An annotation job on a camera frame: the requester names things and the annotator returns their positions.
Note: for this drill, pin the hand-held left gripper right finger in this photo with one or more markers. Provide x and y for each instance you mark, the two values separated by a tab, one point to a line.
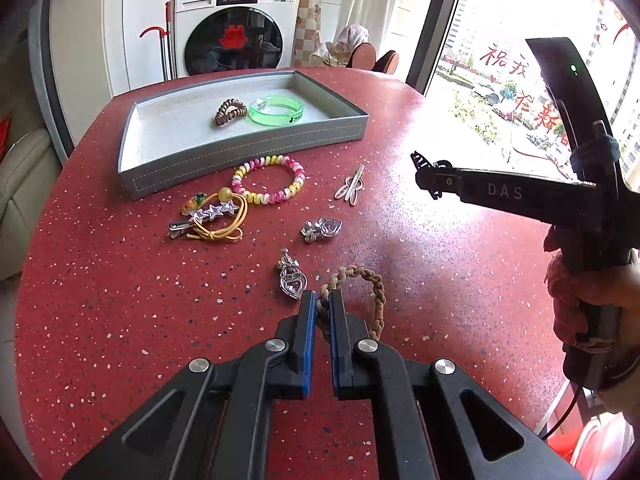
336	345

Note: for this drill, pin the brown round chair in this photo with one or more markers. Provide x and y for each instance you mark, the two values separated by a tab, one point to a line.
364	56
387	62

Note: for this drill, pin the red printed cushion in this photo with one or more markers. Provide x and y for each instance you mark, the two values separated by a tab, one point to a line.
5	132

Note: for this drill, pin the silver star hair clip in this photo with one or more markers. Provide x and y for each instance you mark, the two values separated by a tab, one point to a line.
210	212

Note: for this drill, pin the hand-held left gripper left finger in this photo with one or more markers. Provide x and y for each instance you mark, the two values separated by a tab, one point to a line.
310	340

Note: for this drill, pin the clear plastic hair clip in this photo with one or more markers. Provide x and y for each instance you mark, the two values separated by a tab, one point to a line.
259	102

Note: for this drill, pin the red hooked mop pole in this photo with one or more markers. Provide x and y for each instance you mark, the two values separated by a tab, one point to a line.
165	45

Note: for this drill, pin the checkered board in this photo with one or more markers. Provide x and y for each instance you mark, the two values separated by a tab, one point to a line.
306	30

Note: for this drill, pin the cream leather sofa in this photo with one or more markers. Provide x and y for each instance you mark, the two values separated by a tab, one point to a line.
25	185

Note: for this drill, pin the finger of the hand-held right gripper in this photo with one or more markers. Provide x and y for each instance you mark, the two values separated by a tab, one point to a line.
432	180

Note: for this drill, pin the red plastic object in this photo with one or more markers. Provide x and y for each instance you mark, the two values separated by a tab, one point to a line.
600	450

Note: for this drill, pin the silver heart pendant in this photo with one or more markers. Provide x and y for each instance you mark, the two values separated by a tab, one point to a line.
325	227
291	282

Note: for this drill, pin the silver flower hair clip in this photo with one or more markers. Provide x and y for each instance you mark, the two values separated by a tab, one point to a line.
350	185

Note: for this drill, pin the red paper door sticker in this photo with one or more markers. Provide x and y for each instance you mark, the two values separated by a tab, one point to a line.
234	37

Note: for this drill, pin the grey rectangular tray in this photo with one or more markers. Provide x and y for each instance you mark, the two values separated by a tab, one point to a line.
175	125

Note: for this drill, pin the pale towel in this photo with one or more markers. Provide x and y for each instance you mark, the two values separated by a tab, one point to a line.
352	35

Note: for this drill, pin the white cabinet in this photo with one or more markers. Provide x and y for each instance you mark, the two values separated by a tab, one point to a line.
145	0

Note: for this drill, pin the dark window frame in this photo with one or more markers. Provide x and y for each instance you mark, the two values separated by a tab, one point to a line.
435	20

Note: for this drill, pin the green translucent bangle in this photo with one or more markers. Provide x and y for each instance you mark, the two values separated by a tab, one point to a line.
295	115

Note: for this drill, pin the person's right hand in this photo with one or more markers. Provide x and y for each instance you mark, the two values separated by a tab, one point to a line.
562	320

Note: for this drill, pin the white washing machine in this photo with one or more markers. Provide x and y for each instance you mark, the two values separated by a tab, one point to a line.
200	5

